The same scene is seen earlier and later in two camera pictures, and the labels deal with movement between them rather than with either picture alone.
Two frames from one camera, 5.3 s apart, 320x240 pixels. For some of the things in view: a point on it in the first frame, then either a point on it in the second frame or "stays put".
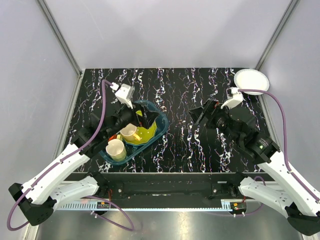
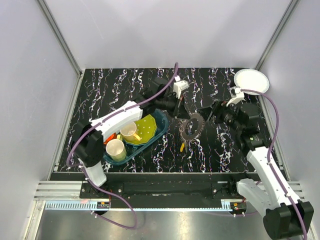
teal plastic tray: [162, 125] stays put
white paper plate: [251, 79] stays put
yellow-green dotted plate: [144, 134] stays put
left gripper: [146, 120] → [179, 110]
